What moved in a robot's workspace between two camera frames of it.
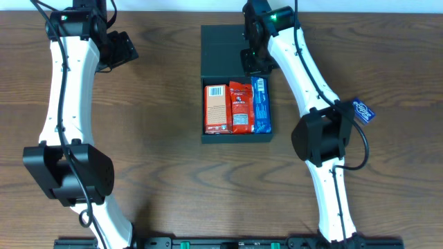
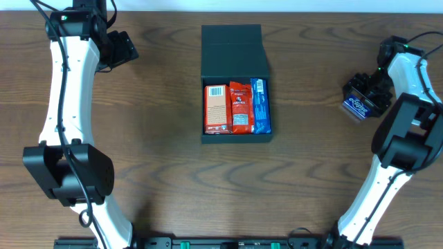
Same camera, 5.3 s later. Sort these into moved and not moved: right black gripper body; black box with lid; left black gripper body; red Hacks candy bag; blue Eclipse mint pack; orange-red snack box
Moved: right black gripper body; blue Eclipse mint pack
Not moved: red Hacks candy bag; black box with lid; left black gripper body; orange-red snack box
